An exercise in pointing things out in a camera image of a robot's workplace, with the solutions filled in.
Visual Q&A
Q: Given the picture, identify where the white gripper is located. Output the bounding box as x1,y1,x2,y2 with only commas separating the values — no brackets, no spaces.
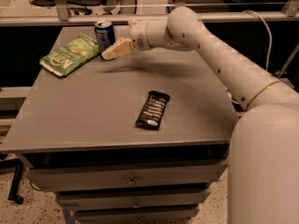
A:
102,20,150,61

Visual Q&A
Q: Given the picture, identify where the blue pepsi can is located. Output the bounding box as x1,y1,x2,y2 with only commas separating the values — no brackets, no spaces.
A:
94,21,115,54

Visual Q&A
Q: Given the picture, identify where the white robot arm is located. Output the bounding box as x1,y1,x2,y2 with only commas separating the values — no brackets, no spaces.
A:
104,7,299,224

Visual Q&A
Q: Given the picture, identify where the green jalapeno chip bag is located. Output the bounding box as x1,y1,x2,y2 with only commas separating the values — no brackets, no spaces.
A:
39,34,99,77

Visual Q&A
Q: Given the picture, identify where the grey metal railing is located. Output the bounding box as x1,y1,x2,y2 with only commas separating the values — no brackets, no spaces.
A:
0,0,299,26

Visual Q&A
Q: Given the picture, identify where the black snack bar wrapper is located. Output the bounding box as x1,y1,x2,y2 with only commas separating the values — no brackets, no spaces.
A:
135,91,170,130

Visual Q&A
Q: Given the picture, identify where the grey drawer cabinet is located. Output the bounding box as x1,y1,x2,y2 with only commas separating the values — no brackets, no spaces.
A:
1,23,249,224

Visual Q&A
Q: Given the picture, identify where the top grey drawer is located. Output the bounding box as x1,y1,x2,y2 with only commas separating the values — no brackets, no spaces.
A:
25,160,227,192

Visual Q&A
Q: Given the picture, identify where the grey drawer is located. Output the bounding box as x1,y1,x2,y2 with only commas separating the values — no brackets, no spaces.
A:
57,189,209,211
75,204,199,224
25,160,227,192

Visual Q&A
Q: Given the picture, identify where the middle grey drawer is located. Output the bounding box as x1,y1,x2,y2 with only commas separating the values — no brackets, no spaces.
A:
57,189,209,211

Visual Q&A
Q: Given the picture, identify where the black chair base caster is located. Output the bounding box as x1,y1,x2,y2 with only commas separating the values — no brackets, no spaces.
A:
0,153,23,204

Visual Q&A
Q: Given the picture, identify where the bottom grey drawer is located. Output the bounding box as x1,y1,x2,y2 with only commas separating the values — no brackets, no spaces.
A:
75,204,199,224

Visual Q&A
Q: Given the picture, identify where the white cable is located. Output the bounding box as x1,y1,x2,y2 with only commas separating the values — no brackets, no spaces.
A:
231,9,274,106

